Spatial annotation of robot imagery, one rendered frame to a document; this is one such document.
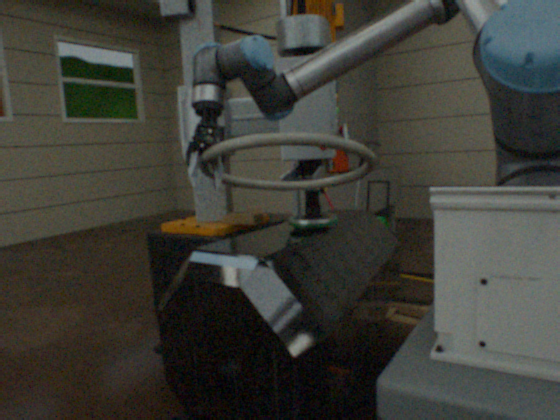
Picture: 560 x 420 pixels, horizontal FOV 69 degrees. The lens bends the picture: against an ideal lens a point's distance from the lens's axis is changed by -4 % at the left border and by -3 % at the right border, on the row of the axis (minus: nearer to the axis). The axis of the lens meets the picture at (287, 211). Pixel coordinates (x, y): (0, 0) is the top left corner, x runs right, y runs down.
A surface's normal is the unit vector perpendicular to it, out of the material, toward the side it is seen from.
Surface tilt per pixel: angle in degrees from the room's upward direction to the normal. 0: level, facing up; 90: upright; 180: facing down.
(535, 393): 0
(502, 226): 90
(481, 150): 90
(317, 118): 90
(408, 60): 90
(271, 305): 59
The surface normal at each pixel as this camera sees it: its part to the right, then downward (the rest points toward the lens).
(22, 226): 0.84, 0.03
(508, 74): -0.71, 0.66
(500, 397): -0.06, -0.99
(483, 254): -0.51, 0.16
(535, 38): -0.43, -0.53
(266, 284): 0.00, -0.39
